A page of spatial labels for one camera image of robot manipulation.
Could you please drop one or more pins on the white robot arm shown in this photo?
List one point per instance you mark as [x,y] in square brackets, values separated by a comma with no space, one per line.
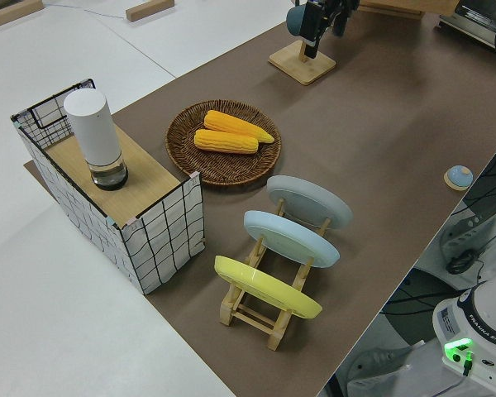
[475,326]

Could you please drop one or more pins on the yellow corn cob pointed tip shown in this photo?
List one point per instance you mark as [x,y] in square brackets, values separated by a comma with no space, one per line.
[231,123]

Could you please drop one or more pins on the brown table mat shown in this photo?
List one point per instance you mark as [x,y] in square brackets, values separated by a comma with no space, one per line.
[355,124]

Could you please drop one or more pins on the blue dome bell wooden base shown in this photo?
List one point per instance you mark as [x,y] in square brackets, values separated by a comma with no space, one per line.
[459,175]

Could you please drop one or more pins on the yellow corn cob blunt end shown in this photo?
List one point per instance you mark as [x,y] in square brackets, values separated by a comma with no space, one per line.
[225,142]

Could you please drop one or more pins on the light blue plate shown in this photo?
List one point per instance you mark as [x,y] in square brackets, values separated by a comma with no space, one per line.
[293,240]

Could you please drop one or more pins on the long wooden block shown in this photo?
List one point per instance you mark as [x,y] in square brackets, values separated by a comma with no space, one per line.
[149,10]
[12,12]

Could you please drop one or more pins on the yellow plate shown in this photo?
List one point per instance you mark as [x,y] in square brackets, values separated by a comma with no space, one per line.
[268,289]

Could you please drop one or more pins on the grey plate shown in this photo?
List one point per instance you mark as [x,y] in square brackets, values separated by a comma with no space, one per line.
[310,202]

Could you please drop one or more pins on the green plug connector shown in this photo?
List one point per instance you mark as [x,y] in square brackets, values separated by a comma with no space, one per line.
[468,362]

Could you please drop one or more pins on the light wooden cabinet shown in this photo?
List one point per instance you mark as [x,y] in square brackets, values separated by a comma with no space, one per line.
[392,6]

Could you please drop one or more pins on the wooden plate rack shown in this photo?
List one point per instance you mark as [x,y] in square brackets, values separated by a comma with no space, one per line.
[254,318]

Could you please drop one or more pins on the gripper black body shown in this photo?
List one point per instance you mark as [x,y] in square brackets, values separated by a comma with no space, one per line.
[335,5]

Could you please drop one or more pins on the white cylindrical bottle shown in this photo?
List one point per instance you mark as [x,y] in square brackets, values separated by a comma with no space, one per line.
[93,132]

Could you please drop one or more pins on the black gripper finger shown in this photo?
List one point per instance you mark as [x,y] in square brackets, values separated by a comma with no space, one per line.
[341,22]
[311,33]

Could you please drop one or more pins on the dark blue mug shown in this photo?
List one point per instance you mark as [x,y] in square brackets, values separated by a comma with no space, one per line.
[294,20]

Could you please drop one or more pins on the wooden mug stand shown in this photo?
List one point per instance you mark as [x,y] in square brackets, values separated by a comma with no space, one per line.
[303,68]

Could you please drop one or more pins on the round brown wicker basket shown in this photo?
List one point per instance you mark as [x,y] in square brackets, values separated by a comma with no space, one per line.
[231,169]

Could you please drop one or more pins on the white toaster oven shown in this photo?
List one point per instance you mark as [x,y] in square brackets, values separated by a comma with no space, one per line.
[475,20]

